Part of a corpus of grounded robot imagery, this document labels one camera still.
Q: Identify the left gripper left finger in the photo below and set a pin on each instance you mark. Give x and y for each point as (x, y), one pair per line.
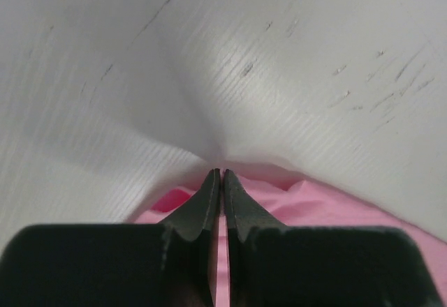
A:
(169, 263)

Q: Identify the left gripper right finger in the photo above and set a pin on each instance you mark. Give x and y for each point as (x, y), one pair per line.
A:
(273, 264)

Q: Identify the pink t shirt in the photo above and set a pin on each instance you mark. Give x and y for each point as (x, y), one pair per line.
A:
(305, 203)

